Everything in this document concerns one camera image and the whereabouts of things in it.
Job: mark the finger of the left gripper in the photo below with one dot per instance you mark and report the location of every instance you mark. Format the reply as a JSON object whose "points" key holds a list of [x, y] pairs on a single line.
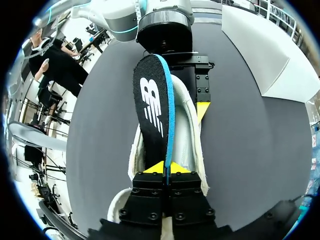
{"points": [[203, 95]]}

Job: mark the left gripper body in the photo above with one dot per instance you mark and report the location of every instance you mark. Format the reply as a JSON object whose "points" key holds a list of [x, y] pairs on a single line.
{"points": [[165, 32]]}

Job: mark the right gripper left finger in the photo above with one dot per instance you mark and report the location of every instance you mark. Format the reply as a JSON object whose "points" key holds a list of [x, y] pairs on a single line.
{"points": [[146, 195]]}

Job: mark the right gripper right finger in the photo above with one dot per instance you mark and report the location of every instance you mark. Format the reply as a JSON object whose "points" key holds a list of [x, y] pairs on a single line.
{"points": [[190, 197]]}

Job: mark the white shoe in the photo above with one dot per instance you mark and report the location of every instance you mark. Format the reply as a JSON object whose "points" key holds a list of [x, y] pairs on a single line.
{"points": [[186, 140]]}

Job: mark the black and blue insole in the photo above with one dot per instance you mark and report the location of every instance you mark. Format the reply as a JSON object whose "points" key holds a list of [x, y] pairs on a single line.
{"points": [[153, 105]]}

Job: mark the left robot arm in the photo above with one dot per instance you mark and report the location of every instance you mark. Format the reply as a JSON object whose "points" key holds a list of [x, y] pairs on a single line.
{"points": [[125, 17]]}

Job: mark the person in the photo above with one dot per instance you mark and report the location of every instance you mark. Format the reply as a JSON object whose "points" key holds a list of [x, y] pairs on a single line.
{"points": [[58, 67]]}

